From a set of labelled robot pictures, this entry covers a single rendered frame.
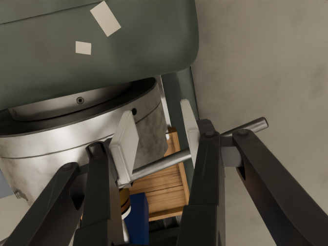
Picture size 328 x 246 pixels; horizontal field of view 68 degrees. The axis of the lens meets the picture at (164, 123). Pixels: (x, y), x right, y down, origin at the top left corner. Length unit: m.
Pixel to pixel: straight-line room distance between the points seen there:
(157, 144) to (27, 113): 0.21
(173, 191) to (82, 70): 0.60
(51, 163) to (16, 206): 1.87
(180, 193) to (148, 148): 0.45
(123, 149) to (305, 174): 2.09
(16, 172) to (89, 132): 0.13
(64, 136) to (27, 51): 0.11
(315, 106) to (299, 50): 0.42
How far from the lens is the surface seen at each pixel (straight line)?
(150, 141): 0.40
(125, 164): 0.17
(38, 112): 0.40
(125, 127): 0.19
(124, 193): 0.55
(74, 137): 0.35
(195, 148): 0.16
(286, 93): 1.84
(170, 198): 0.84
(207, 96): 1.64
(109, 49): 0.29
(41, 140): 0.36
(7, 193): 1.12
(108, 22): 0.28
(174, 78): 1.02
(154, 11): 0.28
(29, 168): 0.39
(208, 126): 0.17
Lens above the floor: 1.54
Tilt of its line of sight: 68 degrees down
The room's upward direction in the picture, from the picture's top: 170 degrees clockwise
